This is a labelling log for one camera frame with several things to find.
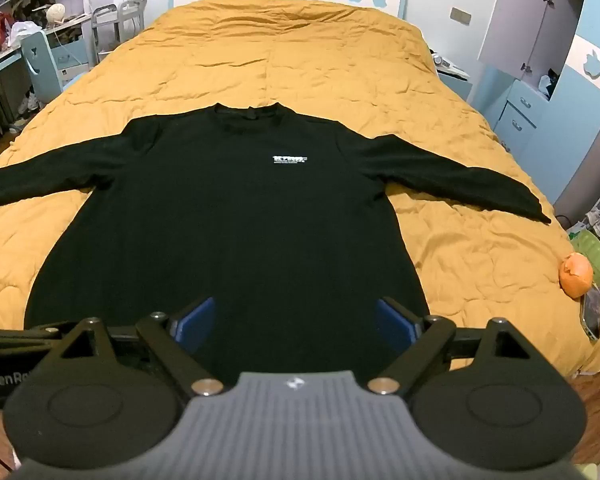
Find white and blue wardrobe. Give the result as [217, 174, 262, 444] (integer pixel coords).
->
[477, 0, 600, 206]

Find black long-sleeve shirt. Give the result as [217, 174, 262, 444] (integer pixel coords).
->
[0, 101, 552, 391]

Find white plastic bag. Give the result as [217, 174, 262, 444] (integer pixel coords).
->
[7, 20, 46, 46]

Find blue desk chair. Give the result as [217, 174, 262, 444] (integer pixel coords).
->
[20, 29, 88, 106]

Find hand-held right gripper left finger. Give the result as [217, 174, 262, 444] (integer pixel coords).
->
[45, 297, 226, 397]

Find green fan-shaped object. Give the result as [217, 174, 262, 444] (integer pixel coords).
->
[570, 230, 600, 286]

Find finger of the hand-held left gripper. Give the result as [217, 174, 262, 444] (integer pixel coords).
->
[0, 326, 76, 353]

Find white shoes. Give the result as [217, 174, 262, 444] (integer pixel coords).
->
[17, 87, 44, 117]

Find yellow quilted blanket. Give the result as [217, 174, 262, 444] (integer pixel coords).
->
[0, 0, 600, 378]

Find blue nightstand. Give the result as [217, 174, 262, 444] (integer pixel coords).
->
[430, 50, 474, 107]

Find white chair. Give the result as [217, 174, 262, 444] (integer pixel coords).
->
[91, 0, 153, 64]

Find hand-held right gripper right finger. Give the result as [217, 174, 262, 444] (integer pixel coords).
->
[367, 298, 546, 396]

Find smartphone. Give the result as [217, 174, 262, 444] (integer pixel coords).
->
[579, 291, 600, 344]

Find orange plush toy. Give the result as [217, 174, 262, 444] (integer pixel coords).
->
[559, 252, 594, 301]

